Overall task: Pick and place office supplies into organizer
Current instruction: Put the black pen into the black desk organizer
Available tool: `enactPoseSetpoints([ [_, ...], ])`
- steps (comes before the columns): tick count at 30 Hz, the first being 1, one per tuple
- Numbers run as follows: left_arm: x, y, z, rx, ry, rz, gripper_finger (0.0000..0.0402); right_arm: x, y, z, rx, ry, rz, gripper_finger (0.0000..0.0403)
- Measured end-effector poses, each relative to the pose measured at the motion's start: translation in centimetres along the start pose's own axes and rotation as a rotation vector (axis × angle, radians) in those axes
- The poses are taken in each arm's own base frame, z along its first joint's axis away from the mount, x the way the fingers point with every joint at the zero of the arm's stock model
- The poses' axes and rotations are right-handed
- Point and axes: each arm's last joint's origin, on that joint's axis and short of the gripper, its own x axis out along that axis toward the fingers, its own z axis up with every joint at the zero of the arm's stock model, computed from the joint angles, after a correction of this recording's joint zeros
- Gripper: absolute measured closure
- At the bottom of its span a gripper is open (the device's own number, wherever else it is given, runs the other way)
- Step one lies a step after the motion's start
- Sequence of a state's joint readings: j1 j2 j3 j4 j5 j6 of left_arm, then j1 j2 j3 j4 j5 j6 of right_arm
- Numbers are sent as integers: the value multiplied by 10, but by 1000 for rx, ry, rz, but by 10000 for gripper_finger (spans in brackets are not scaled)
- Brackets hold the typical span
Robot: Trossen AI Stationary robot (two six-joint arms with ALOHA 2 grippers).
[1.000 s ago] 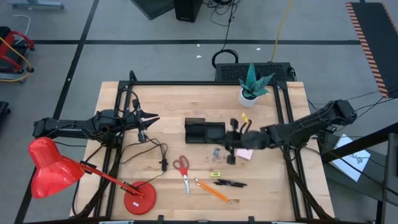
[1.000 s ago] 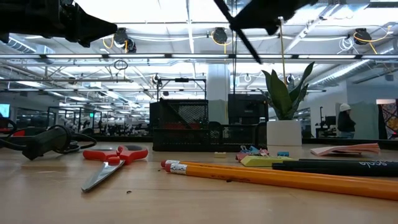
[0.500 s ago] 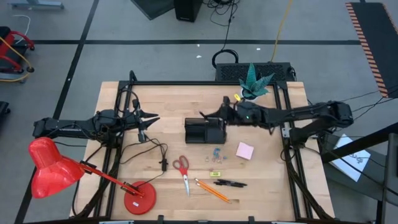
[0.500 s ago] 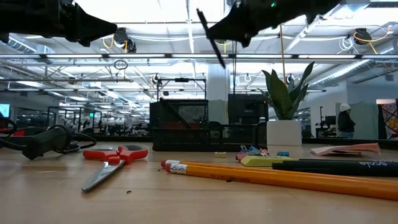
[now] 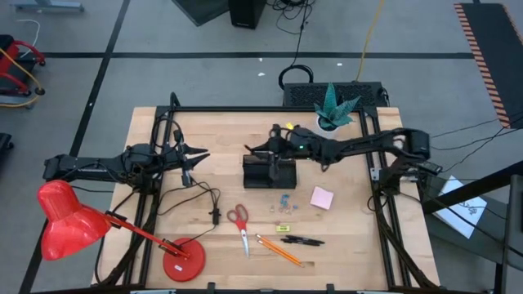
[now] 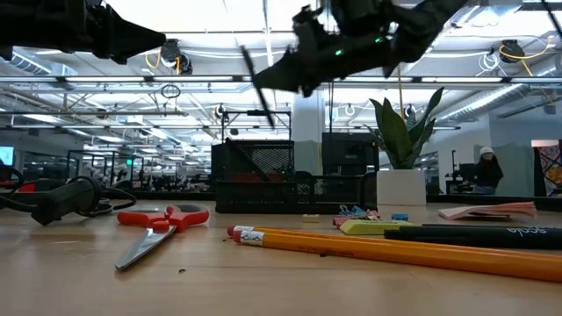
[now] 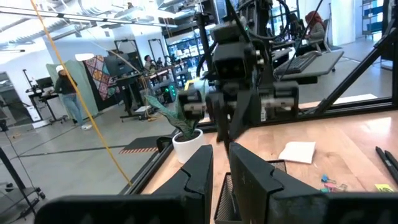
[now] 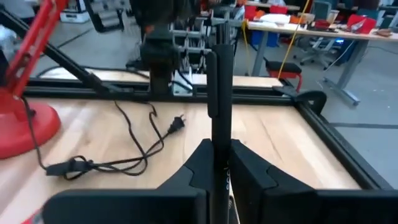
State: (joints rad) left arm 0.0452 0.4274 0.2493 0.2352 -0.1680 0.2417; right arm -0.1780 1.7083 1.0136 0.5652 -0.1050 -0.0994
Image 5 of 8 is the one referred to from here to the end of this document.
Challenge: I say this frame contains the white floor cable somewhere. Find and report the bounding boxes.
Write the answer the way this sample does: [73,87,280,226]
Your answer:
[16,18,42,48]

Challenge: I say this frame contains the black aluminium table frame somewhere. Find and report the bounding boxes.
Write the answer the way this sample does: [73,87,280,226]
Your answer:
[92,91,440,294]

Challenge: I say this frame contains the coiled black cable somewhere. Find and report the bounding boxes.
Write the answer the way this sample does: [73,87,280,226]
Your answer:
[278,0,315,90]

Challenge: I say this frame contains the red desk lamp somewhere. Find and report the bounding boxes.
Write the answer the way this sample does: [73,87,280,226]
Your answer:
[37,179,208,283]

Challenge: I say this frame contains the black mesh desk organizer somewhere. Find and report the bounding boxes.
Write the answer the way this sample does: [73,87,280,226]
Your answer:
[242,154,297,189]

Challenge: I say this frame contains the yellow hanging cable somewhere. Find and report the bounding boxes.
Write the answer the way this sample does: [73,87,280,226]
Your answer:
[0,47,45,109]
[355,0,385,82]

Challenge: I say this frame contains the black mat orange striped edge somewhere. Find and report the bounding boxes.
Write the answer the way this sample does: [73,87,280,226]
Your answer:
[454,2,523,128]

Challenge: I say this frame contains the red-handled scissors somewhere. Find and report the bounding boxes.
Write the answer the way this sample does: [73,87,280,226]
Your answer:
[226,203,251,259]

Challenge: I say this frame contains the black lamp cable with switch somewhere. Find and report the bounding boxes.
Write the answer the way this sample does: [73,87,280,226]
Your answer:
[154,179,222,248]

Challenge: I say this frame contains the white paper sheet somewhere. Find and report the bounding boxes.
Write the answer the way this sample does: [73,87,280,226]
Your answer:
[432,175,489,240]

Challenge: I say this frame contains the red cart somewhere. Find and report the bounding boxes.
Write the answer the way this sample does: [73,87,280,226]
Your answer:
[0,34,47,109]

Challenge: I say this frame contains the perforated black computer case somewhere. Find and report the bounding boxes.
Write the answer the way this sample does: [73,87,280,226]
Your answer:
[282,81,389,109]

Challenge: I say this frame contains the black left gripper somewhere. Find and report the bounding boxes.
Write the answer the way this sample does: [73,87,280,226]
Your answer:
[163,143,211,188]

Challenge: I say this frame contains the grey metal table foot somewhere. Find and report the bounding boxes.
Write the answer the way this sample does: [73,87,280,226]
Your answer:
[14,0,85,13]

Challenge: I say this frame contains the black pen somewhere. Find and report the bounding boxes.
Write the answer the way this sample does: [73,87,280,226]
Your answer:
[280,238,322,247]
[285,234,326,245]

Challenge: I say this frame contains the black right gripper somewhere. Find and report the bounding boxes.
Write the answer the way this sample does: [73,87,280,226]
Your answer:
[244,129,306,183]

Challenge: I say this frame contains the black computer tower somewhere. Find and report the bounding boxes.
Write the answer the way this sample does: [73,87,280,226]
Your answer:
[227,0,267,29]

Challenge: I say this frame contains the black beam structure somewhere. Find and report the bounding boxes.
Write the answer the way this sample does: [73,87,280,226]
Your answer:
[420,159,523,294]

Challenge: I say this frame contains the green plant in white pot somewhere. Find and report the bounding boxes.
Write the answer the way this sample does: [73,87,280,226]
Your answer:
[313,82,362,132]

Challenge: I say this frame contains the dark grey case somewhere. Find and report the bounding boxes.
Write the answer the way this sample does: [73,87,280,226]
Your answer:
[171,0,230,27]

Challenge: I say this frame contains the pink sticky note pad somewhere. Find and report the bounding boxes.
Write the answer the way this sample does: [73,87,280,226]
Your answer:
[309,185,334,211]

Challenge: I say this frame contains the black chair base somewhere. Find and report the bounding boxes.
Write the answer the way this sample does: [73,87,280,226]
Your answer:
[0,132,16,152]

